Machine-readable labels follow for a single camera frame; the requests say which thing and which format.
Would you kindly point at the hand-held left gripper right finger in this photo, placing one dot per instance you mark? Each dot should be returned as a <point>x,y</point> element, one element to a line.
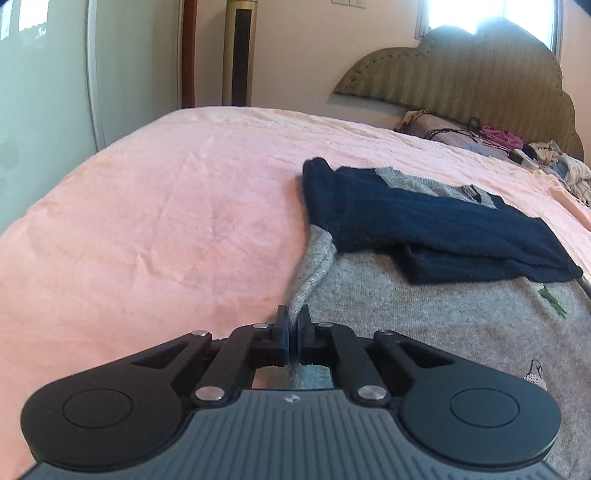
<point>305,339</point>

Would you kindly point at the gold tower fan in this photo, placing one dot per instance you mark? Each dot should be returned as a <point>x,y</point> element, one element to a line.
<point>230,55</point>

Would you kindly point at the striped pillow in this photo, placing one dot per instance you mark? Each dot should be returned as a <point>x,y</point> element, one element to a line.
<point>436,127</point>

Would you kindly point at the grey and navy sweater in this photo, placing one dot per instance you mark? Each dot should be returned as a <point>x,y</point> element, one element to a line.
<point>415,221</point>

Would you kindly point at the glossy white wardrobe door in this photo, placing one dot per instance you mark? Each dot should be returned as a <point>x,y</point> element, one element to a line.
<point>51,92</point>

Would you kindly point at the magenta cloth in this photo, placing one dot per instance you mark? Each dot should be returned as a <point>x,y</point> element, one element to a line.
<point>498,136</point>

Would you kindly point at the red-brown wooden door frame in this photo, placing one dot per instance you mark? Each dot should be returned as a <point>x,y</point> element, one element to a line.
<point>189,50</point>

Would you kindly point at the olive padded headboard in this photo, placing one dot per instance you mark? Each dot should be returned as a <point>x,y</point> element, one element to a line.
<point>461,78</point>

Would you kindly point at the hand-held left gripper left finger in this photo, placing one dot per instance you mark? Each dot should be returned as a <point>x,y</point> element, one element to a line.
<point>281,342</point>

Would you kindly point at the bright window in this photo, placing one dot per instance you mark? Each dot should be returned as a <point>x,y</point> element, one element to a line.
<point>461,14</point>

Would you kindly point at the white wall socket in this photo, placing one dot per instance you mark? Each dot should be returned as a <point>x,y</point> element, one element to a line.
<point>358,3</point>
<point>340,2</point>

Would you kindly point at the pink bed sheet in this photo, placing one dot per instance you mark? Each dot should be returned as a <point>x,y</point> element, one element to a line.
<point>138,207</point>

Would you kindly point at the pile of light clothes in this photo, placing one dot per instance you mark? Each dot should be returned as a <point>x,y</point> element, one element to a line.
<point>568,170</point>

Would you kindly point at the white remote control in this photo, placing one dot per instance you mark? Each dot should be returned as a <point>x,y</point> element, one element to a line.
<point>524,158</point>

